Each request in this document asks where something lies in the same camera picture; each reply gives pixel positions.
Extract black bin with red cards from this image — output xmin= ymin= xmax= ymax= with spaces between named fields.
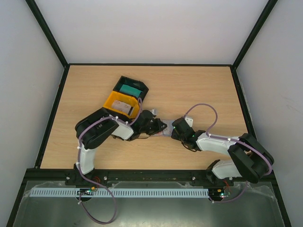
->
xmin=100 ymin=107 xmax=110 ymax=117

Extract black aluminium frame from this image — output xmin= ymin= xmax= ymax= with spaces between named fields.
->
xmin=6 ymin=0 xmax=291 ymax=227

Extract black bin with teal cards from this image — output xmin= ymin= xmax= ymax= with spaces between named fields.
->
xmin=113 ymin=76 xmax=149 ymax=101

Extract light blue slotted cable duct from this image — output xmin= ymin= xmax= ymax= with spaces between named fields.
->
xmin=29 ymin=188 xmax=209 ymax=198

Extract white floral card stack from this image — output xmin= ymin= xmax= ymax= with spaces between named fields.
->
xmin=111 ymin=100 xmax=133 ymax=116

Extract yellow plastic bin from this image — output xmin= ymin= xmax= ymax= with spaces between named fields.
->
xmin=103 ymin=91 xmax=140 ymax=118

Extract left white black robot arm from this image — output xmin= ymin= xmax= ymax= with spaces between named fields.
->
xmin=75 ymin=108 xmax=168 ymax=176

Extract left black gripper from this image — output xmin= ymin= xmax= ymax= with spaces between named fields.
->
xmin=141 ymin=119 xmax=168 ymax=136

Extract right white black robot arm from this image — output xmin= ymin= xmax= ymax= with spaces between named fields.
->
xmin=172 ymin=125 xmax=274 ymax=185

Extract teal card stack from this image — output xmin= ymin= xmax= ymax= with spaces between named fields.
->
xmin=119 ymin=84 xmax=141 ymax=98

